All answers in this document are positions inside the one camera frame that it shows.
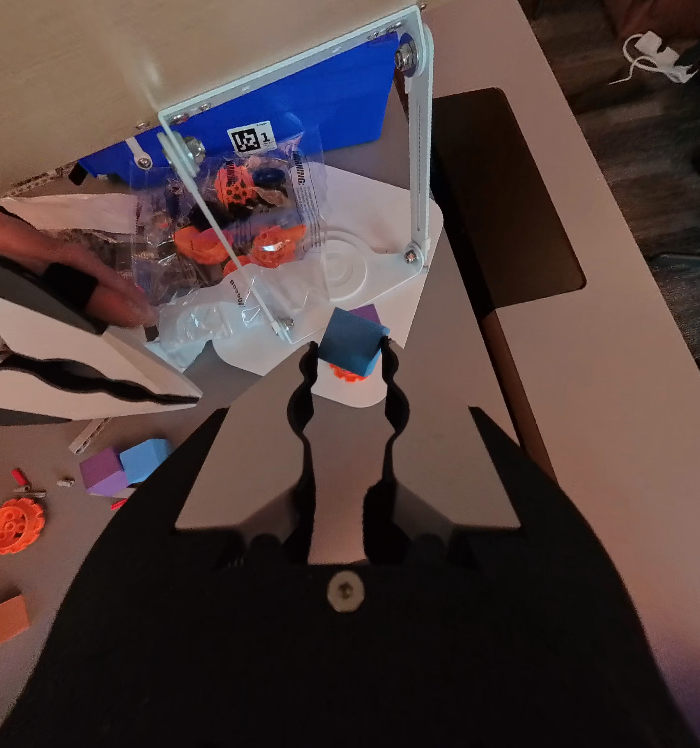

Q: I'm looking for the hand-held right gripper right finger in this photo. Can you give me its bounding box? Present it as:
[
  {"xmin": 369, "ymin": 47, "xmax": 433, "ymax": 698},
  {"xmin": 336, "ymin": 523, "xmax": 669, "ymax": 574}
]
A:
[{"xmin": 363, "ymin": 339, "xmax": 524, "ymax": 563}]

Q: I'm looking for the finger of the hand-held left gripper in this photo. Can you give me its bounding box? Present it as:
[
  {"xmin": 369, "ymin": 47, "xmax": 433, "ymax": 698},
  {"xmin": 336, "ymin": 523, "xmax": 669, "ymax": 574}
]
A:
[
  {"xmin": 0, "ymin": 298, "xmax": 203, "ymax": 405},
  {"xmin": 0, "ymin": 353, "xmax": 202, "ymax": 429}
]

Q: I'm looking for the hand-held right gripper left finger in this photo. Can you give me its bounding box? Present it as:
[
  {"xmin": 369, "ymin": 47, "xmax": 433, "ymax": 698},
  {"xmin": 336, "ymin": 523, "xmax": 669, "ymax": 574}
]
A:
[{"xmin": 175, "ymin": 342, "xmax": 320, "ymax": 563}]

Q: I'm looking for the blue foam block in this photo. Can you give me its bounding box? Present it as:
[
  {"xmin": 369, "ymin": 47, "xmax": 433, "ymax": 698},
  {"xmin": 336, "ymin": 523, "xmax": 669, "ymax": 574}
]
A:
[
  {"xmin": 119, "ymin": 439, "xmax": 172, "ymax": 486},
  {"xmin": 318, "ymin": 308, "xmax": 391, "ymax": 375}
]

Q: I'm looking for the grey desk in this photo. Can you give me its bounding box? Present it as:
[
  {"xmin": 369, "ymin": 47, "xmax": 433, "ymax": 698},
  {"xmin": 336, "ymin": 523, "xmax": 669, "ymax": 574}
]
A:
[{"xmin": 0, "ymin": 0, "xmax": 700, "ymax": 748}]

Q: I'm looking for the person's left hand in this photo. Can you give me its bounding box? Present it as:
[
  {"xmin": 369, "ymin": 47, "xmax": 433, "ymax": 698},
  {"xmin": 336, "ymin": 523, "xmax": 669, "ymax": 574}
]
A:
[{"xmin": 0, "ymin": 199, "xmax": 159, "ymax": 330}]

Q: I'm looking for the long grey beam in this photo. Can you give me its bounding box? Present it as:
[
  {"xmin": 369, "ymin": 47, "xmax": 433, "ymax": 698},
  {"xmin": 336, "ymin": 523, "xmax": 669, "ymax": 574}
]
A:
[{"xmin": 69, "ymin": 418, "xmax": 108, "ymax": 455}]

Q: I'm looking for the crinkled bag of orange gears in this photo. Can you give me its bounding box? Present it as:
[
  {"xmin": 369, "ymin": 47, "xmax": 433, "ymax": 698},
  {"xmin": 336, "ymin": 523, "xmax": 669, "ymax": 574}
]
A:
[{"xmin": 131, "ymin": 134, "xmax": 329, "ymax": 370}]

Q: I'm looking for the blue box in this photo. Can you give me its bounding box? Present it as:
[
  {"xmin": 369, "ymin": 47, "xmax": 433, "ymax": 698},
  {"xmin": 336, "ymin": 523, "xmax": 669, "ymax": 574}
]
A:
[{"xmin": 80, "ymin": 32, "xmax": 400, "ymax": 182}]

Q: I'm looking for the white power strip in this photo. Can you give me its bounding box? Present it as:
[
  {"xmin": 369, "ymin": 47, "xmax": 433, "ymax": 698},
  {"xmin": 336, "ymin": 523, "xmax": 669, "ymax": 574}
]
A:
[{"xmin": 607, "ymin": 32, "xmax": 700, "ymax": 86}]

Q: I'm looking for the dark desk cable cover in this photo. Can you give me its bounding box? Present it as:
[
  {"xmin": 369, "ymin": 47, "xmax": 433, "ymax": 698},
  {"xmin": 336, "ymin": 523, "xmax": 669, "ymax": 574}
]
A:
[{"xmin": 431, "ymin": 88, "xmax": 587, "ymax": 312}]

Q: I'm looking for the white crossbar bracket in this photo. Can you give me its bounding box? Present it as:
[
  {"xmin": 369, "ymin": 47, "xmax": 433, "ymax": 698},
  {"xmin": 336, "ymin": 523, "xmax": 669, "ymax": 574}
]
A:
[{"xmin": 157, "ymin": 6, "xmax": 428, "ymax": 132}]

